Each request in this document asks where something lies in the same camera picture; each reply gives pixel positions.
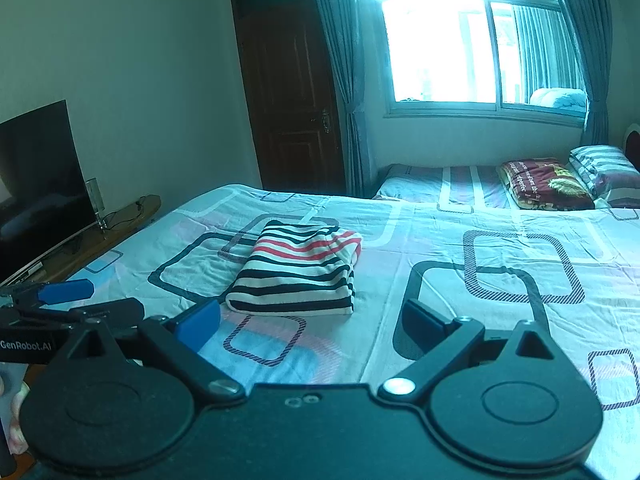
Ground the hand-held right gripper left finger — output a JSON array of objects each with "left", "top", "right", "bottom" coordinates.
[{"left": 50, "top": 299, "right": 247, "bottom": 403}]

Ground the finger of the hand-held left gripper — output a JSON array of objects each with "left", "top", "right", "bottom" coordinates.
[
  {"left": 50, "top": 297, "right": 147, "bottom": 336},
  {"left": 7, "top": 279, "right": 96, "bottom": 309}
]

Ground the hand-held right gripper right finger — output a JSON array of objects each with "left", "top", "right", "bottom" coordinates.
[{"left": 377, "top": 299, "right": 576, "bottom": 403}]

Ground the striped red white navy garment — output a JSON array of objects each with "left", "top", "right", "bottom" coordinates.
[{"left": 225, "top": 218, "right": 364, "bottom": 316}]

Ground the wooden television stand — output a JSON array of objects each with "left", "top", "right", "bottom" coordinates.
[{"left": 0, "top": 194, "right": 162, "bottom": 288}]

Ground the black flat television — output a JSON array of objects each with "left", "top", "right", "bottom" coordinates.
[{"left": 0, "top": 100, "right": 99, "bottom": 286}]

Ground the bed with patterned light sheet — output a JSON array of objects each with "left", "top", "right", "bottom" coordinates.
[{"left": 30, "top": 182, "right": 640, "bottom": 480}]

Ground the bed with striped sheet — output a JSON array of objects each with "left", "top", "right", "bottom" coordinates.
[{"left": 372, "top": 162, "right": 640, "bottom": 211}]

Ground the red printed pillow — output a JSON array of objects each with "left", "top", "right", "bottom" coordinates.
[{"left": 496, "top": 157, "right": 596, "bottom": 211}]

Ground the striped pillow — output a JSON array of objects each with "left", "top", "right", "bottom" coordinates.
[{"left": 567, "top": 145, "right": 640, "bottom": 209}]

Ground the blue curtain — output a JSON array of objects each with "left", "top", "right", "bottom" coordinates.
[
  {"left": 544, "top": 0, "right": 614, "bottom": 148},
  {"left": 305, "top": 0, "right": 382, "bottom": 199}
]

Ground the dark wooden door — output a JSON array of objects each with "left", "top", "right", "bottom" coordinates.
[{"left": 230, "top": 0, "right": 349, "bottom": 196}]

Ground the white folded duvet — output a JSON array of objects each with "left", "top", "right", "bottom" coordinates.
[{"left": 528, "top": 87, "right": 587, "bottom": 112}]

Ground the window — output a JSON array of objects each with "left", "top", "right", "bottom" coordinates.
[{"left": 362, "top": 0, "right": 589, "bottom": 119}]

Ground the dark red headboard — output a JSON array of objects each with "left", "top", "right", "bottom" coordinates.
[{"left": 622, "top": 122, "right": 640, "bottom": 168}]

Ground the black cable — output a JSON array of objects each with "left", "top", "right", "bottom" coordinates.
[{"left": 101, "top": 199, "right": 147, "bottom": 232}]

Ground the metal door handle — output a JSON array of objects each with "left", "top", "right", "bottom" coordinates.
[{"left": 309, "top": 107, "right": 332, "bottom": 135}]

